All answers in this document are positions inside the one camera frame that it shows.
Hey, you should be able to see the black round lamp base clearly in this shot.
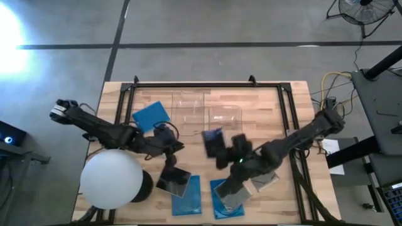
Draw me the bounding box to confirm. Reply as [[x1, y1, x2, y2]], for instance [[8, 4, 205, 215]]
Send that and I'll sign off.
[[130, 169, 155, 203]]

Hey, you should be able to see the black floor fan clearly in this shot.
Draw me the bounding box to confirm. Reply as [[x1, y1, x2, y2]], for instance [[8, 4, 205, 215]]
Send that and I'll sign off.
[[326, 0, 398, 39]]

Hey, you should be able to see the white paper sheet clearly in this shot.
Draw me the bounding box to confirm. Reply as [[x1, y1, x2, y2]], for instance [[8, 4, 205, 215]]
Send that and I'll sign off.
[[322, 137, 345, 176]]

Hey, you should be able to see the white globe lamp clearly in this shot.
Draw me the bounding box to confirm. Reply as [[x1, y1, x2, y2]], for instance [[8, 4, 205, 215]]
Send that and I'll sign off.
[[80, 149, 144, 210]]

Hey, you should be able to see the black support beam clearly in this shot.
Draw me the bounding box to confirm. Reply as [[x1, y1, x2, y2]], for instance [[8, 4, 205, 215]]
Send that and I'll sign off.
[[325, 135, 381, 169]]

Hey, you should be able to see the compartment organizer box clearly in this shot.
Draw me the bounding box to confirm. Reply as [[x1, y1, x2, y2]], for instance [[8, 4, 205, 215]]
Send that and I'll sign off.
[[378, 181, 402, 226]]

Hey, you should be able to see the clear plastic bin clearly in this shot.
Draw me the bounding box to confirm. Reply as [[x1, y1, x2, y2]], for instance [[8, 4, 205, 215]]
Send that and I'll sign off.
[[171, 90, 207, 136], [207, 105, 244, 134]]

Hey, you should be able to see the black slanted pole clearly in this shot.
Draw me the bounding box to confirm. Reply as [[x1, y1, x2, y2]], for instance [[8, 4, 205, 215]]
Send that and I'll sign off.
[[364, 45, 402, 81]]

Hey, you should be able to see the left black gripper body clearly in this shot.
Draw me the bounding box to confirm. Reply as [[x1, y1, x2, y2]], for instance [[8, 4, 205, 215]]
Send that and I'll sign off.
[[144, 123, 185, 158]]

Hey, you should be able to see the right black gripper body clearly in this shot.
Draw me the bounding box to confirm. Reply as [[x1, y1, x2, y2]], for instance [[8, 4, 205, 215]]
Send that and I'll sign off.
[[231, 133, 264, 172]]

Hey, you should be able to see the black fan power cable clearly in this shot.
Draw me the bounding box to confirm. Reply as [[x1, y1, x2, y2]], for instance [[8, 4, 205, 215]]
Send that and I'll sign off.
[[353, 37, 365, 72]]

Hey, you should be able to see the black box with blue light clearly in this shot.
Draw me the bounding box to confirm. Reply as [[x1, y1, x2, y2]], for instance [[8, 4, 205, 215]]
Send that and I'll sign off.
[[0, 121, 28, 154]]

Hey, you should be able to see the black aluminium table frame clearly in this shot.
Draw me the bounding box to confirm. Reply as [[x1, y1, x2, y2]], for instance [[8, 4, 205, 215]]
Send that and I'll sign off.
[[84, 75, 343, 226]]

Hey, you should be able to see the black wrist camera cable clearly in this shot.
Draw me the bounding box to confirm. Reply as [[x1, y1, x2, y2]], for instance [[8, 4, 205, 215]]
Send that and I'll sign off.
[[152, 121, 180, 141]]

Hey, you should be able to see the yellow cable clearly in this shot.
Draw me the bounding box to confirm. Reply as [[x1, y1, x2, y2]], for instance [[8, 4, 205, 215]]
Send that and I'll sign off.
[[320, 71, 352, 110]]

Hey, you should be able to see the clear-fronted dark jewel case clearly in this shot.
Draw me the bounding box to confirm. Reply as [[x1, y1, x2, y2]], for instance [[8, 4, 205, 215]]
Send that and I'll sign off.
[[213, 178, 252, 212]]

